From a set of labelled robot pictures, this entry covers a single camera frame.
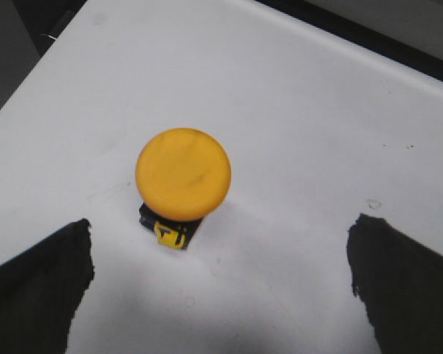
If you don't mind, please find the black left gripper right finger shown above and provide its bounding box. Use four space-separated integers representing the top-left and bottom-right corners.
346 214 443 353

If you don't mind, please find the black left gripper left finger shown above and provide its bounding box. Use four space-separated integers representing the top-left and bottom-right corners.
0 219 95 353

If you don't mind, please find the yellow push button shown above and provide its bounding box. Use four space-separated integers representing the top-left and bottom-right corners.
135 128 231 250

